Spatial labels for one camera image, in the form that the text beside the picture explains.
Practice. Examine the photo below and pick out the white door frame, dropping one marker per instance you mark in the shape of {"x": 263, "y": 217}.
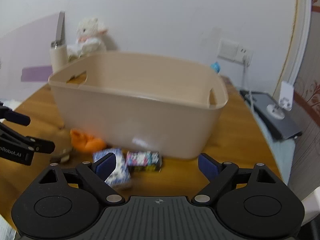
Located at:
{"x": 297, "y": 46}

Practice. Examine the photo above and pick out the dark grey laptop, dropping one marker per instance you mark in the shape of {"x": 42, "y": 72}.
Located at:
{"x": 279, "y": 129}

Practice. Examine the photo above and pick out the white plush lamb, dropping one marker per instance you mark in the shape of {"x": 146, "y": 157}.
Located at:
{"x": 89, "y": 39}

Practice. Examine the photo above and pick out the light blue bed sheet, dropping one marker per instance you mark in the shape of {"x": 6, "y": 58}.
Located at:
{"x": 282, "y": 151}

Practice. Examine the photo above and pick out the blue toy figurine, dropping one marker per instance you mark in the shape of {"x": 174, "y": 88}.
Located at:
{"x": 216, "y": 67}

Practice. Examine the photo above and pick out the blue white patterned box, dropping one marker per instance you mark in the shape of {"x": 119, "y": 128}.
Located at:
{"x": 120, "y": 178}

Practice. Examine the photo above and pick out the white wall socket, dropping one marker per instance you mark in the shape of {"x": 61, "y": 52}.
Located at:
{"x": 243, "y": 55}

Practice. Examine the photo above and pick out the beige plastic storage bin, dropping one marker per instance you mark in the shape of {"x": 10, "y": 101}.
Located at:
{"x": 141, "y": 101}

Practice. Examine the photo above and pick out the orange plush toy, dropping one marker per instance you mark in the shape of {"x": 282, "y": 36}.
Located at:
{"x": 86, "y": 143}

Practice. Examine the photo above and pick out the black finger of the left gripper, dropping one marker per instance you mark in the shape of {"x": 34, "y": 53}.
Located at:
{"x": 40, "y": 145}
{"x": 12, "y": 116}

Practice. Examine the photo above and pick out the lilac headboard panel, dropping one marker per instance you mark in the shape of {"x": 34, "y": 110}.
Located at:
{"x": 25, "y": 56}

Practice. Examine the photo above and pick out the white phone stand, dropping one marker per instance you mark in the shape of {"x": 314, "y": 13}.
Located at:
{"x": 285, "y": 102}

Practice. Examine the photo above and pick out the brown plush toy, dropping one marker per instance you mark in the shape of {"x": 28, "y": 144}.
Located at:
{"x": 63, "y": 147}

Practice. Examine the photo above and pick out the Hello Kitty blind box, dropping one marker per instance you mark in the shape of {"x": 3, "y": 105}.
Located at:
{"x": 141, "y": 161}

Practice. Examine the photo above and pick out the white wall switch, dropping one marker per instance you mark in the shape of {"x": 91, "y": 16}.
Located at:
{"x": 228, "y": 49}

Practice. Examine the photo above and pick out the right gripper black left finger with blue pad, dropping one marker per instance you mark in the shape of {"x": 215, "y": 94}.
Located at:
{"x": 62, "y": 203}

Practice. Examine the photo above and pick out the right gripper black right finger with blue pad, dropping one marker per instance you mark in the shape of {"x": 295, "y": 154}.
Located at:
{"x": 252, "y": 203}

